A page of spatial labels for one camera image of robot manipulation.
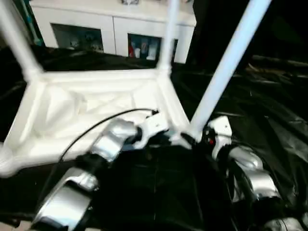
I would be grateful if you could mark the white plastic table top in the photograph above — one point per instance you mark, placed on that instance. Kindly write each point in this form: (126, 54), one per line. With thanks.
(84, 96)

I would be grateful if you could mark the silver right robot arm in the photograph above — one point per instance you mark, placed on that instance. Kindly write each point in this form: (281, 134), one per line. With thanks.
(260, 173)

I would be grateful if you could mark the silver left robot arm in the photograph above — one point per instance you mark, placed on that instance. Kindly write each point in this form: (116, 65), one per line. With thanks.
(110, 139)

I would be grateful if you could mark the black table mat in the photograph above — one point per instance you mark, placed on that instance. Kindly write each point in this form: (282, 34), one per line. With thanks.
(264, 108)

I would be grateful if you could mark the small white bottle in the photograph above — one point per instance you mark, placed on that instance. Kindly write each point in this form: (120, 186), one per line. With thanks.
(151, 51)
(137, 52)

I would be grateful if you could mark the white glass-door cabinet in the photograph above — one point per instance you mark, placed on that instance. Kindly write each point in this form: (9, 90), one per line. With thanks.
(113, 19)

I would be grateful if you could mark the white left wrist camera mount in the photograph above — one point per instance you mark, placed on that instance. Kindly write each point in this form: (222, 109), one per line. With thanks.
(154, 125)

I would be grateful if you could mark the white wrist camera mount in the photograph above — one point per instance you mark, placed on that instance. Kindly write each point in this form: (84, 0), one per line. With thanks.
(154, 125)
(221, 125)

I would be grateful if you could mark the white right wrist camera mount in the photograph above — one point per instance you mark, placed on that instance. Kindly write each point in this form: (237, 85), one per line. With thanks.
(221, 125)

